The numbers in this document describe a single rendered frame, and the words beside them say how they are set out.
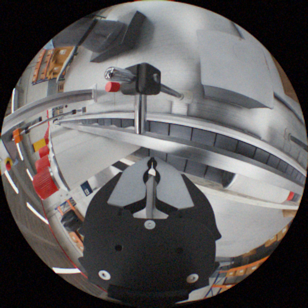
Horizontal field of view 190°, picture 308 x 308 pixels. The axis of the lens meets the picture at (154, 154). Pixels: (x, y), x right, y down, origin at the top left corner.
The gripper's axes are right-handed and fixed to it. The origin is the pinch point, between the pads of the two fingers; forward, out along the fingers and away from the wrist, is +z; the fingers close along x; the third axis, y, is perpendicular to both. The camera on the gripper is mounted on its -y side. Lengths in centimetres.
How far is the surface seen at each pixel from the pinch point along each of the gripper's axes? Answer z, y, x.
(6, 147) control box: -11, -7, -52
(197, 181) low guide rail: -0.7, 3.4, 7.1
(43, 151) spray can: -0.7, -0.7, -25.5
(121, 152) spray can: 2.3, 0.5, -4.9
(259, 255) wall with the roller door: -148, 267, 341
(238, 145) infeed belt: -0.9, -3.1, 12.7
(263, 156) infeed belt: -3.9, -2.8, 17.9
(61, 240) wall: -62, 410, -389
